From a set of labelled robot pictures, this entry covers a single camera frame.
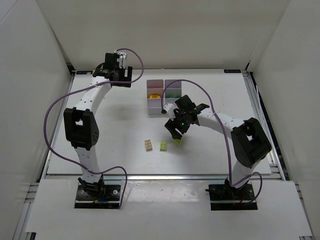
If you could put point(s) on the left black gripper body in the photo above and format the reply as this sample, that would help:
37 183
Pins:
124 75

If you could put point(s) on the light green lego brick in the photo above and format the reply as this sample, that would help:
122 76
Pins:
163 146

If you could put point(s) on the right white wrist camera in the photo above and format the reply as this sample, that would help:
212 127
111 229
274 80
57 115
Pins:
170 110

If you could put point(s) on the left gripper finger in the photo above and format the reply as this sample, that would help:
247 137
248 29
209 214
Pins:
127 73
121 83

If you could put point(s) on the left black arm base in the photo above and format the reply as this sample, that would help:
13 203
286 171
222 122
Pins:
109 198

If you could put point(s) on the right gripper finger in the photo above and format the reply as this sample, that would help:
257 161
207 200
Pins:
179 133
170 126

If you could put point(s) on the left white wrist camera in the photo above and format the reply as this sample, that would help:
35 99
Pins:
120 59

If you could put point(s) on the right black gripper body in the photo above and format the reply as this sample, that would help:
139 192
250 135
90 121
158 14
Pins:
173 125

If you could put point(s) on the left white divided container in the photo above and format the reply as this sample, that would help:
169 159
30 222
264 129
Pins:
154 90

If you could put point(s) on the light green curved lego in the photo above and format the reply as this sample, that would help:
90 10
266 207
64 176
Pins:
177 141

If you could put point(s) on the cream lego brick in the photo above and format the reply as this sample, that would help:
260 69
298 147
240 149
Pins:
148 145

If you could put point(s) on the white divided container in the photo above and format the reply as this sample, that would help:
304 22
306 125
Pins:
173 87
154 90

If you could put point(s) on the right white divided container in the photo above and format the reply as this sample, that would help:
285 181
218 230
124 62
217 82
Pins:
173 87

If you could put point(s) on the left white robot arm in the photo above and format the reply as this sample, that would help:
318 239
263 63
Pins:
80 125

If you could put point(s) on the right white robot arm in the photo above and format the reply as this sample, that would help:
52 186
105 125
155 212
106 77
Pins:
245 138

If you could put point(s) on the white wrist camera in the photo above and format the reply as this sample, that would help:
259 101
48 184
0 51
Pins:
170 110
120 59

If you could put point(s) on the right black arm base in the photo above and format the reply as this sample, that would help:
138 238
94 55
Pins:
225 198

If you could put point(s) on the red curved lego brick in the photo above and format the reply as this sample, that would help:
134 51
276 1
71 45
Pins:
155 86

